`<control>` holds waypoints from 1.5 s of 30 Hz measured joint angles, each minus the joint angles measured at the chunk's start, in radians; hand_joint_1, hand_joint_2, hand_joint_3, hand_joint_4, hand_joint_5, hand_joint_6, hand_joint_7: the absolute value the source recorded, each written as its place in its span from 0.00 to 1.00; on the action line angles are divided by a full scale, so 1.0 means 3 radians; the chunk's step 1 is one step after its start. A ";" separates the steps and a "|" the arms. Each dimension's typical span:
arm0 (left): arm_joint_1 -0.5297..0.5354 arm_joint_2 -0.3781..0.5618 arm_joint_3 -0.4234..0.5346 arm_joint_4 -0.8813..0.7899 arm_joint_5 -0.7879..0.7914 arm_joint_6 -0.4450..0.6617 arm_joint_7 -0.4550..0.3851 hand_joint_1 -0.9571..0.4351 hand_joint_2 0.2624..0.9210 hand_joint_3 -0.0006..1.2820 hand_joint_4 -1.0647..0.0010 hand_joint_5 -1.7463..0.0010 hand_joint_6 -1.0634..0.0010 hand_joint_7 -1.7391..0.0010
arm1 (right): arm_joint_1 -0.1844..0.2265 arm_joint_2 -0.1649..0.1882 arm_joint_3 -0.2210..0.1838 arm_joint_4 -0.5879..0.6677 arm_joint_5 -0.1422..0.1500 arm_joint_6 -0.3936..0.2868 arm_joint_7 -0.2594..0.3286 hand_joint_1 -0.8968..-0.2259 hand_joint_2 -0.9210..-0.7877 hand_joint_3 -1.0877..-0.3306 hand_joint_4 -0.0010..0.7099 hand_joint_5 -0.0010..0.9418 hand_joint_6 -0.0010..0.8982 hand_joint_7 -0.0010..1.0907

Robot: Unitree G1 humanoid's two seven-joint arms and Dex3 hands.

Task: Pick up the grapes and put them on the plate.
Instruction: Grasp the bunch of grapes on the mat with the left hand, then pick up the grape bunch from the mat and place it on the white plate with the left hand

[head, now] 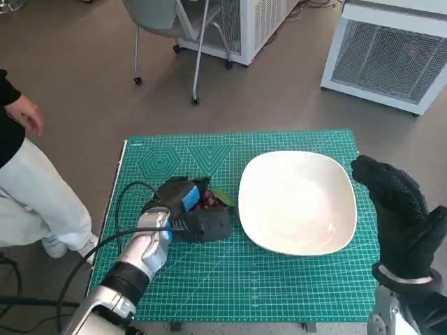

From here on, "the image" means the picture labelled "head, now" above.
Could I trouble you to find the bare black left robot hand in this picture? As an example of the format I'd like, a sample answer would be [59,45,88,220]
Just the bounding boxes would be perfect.
[154,175,212,214]

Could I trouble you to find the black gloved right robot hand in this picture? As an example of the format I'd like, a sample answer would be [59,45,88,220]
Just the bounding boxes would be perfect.
[350,154,447,281]

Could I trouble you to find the red toy grape bunch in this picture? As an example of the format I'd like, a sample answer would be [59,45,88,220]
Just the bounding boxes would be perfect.
[197,188,234,211]

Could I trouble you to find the white square plate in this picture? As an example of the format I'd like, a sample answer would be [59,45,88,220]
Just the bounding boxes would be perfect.
[237,151,358,257]

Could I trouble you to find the green cutting mat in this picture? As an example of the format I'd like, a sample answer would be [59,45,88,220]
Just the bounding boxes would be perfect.
[89,128,381,324]

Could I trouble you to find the person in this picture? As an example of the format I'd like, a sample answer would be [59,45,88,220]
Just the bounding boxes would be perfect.
[0,68,99,267]

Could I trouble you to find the white mesh cabinet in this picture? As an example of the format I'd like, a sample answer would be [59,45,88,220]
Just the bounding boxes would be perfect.
[173,0,302,67]
[319,0,447,118]

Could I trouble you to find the grey office chair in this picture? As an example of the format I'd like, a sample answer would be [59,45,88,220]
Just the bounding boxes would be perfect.
[122,0,235,105]

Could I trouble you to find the silver metal stand base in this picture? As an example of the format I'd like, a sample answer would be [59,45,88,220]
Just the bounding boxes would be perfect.
[0,0,27,15]

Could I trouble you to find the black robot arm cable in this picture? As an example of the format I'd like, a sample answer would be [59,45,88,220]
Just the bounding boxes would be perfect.
[115,180,162,242]
[58,226,174,335]

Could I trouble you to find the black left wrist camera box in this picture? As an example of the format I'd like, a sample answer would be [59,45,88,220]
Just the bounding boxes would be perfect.
[170,207,233,244]

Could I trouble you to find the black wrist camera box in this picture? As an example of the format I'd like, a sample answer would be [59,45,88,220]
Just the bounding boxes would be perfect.
[401,292,447,335]
[170,207,233,244]

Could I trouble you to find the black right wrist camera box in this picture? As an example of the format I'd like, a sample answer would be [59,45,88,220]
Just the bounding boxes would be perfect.
[401,292,447,335]

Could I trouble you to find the black floor cable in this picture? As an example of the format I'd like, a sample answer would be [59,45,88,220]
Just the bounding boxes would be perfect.
[0,253,22,298]
[0,295,82,309]

